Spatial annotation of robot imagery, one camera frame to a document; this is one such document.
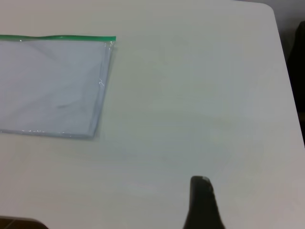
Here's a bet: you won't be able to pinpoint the white paper sheets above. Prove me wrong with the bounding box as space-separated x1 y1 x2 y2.
0 42 108 136

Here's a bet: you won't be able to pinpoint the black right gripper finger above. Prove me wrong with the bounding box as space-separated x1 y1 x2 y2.
182 176 226 229

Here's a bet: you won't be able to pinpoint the clear zip bag green zipper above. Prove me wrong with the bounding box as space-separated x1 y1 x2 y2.
0 34 117 139

